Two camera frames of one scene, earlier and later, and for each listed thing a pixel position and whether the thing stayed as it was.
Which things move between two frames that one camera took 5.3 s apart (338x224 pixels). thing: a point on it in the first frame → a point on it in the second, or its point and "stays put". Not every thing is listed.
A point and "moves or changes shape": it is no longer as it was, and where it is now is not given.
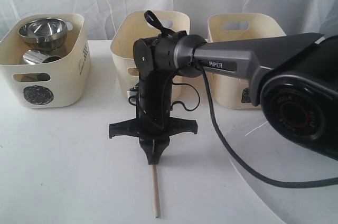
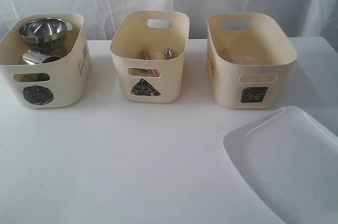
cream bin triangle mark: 134,25 stays put
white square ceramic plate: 282,160 stays put
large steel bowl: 48,33 stays put
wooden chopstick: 155,186 moves or changes shape
